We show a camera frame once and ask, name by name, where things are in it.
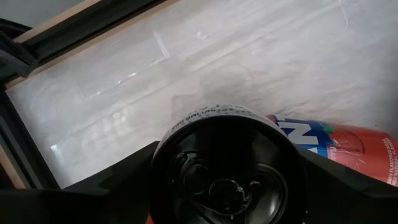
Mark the white table cover sheet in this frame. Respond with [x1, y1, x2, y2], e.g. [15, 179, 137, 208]
[6, 0, 398, 190]

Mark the black-topped soda can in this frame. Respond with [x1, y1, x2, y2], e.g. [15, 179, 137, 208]
[149, 104, 308, 224]

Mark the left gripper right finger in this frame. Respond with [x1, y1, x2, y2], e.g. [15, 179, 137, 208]
[298, 147, 398, 224]

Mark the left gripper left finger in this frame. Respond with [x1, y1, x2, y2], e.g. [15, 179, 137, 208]
[0, 141, 160, 224]

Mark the black aluminium table frame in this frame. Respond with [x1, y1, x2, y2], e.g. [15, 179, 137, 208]
[0, 0, 169, 190]

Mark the red Fanta strawberry can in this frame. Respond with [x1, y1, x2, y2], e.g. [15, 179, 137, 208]
[267, 114, 398, 187]

